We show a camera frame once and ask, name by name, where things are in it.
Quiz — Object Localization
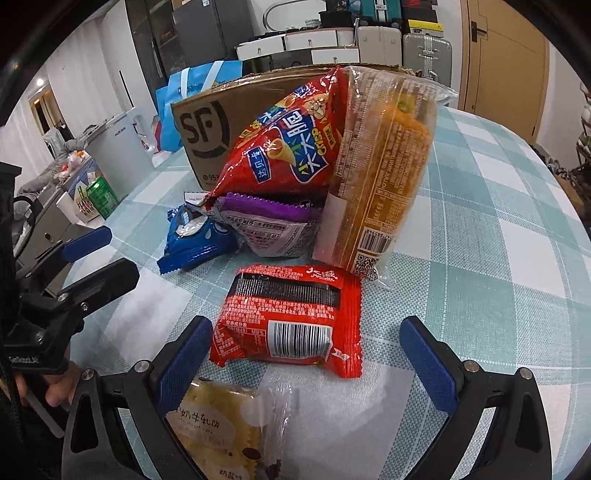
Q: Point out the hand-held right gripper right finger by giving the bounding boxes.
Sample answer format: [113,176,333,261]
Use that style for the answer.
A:
[399,315,552,480]

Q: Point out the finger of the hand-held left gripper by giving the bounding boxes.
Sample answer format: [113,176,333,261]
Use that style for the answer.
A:
[55,258,140,319]
[16,227,113,289]

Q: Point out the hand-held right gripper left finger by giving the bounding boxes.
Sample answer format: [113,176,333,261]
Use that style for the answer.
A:
[62,315,215,480]

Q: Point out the clear cream cracker packet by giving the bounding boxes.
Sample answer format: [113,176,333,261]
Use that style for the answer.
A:
[164,376,306,480]

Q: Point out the blue cookie packet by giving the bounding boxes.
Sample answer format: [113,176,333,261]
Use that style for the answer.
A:
[157,203,239,277]

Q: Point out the red barcode snack packet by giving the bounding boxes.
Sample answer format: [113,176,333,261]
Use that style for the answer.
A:
[210,264,363,380]

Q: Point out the purple snack packet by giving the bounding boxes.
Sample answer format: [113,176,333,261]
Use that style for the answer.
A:
[216,191,325,257]

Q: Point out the brown cardboard box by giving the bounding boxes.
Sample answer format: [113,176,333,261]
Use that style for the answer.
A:
[171,62,416,193]

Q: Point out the clear orange bread package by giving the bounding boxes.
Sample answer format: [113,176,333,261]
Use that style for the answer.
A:
[311,66,459,283]

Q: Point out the red cone chip bag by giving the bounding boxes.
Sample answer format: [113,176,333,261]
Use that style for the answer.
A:
[205,66,352,206]

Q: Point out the grey side table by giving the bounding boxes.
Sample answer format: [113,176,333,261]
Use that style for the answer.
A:
[25,185,112,303]

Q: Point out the colourful printed carton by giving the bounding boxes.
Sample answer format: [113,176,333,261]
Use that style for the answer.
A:
[56,173,105,225]

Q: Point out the green drink can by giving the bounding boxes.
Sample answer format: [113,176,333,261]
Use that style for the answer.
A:
[87,177,120,220]

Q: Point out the blue cartoon tote bag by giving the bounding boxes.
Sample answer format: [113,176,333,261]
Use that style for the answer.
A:
[154,60,243,154]

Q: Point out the dark glass cabinet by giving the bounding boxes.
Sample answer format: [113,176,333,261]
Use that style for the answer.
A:
[124,0,177,95]

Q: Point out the shoes on floor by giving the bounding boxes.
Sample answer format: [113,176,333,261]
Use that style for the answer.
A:
[531,145,574,180]

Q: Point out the grey refrigerator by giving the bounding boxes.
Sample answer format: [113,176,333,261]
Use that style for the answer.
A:
[172,0,253,80]

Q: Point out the white drawer chest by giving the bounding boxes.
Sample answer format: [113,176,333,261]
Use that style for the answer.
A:
[235,28,361,66]

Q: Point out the silver suitcase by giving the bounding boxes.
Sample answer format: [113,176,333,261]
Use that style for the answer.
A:
[402,32,454,85]

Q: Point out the wooden door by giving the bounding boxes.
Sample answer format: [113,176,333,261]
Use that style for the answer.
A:
[461,0,551,140]

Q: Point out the beige suitcase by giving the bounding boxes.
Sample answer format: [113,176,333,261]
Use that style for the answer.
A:
[357,25,403,66]

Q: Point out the yellow black shoe box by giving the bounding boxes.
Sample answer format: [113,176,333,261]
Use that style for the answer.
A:
[403,19,445,35]

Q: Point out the teal suitcase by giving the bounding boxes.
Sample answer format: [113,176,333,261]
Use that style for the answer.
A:
[360,0,400,25]

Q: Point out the oval mirror frame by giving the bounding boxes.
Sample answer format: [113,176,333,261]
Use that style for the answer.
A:
[262,2,325,32]

